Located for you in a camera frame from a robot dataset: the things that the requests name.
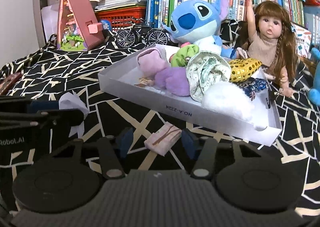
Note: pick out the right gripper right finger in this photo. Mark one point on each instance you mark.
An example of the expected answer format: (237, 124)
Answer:
(202, 151)

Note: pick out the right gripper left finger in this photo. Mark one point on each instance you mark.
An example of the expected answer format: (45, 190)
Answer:
(111, 149)

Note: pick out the small pink cloth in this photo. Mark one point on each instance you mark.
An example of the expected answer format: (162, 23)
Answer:
(162, 141)

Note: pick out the gold sequin scrunchie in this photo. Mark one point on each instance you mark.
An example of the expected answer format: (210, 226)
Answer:
(243, 69)

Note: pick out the green scrunchie with bell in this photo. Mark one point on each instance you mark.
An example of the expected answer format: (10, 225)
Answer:
(183, 55)

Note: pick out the light pink soft cloth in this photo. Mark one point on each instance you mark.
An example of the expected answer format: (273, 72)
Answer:
(152, 60)

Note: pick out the pink fuzzy scrunchie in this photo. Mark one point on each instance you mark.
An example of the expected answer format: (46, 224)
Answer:
(181, 46)

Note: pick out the black white patterned cloth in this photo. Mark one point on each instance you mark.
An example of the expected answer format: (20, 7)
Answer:
(48, 73)

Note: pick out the white crumpled paper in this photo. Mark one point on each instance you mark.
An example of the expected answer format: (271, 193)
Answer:
(71, 100)

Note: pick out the white fluffy scrunchie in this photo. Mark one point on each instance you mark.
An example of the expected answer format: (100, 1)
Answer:
(228, 99)

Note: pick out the white shallow cardboard box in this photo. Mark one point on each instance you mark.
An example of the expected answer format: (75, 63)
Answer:
(124, 80)

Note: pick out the purple fuzzy scrunchie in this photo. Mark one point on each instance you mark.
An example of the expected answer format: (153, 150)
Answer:
(174, 80)

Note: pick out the dark blue patterned scrunchie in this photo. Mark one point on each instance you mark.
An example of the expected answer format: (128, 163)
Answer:
(252, 85)

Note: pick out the pale green floral scrunchie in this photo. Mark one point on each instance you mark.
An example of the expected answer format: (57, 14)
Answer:
(204, 70)

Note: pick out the pink miniature house model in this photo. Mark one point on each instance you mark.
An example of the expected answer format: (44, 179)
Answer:
(77, 27)

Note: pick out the miniature black bicycle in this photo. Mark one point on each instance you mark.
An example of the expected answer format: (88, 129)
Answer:
(141, 32)

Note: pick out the blue round plush toy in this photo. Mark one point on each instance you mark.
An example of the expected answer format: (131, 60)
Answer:
(314, 92)

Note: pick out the brown haired baby doll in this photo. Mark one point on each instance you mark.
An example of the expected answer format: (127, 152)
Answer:
(268, 37)

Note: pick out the blue Stitch plush toy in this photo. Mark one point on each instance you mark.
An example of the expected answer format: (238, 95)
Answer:
(198, 22)

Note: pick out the red plastic basket left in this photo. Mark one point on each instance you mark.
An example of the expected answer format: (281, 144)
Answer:
(121, 18)

